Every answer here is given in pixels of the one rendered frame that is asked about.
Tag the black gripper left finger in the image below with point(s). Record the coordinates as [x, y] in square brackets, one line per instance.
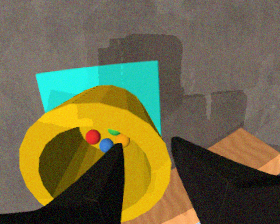
[95, 198]

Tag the blue marble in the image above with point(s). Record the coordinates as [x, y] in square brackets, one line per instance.
[105, 144]

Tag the red marble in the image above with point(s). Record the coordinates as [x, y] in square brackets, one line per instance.
[92, 137]

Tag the orange marble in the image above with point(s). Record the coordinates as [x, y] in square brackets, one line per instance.
[122, 139]

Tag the yellow cup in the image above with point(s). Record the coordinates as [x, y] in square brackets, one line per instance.
[55, 153]

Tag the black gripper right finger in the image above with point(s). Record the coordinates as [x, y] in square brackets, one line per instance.
[223, 191]

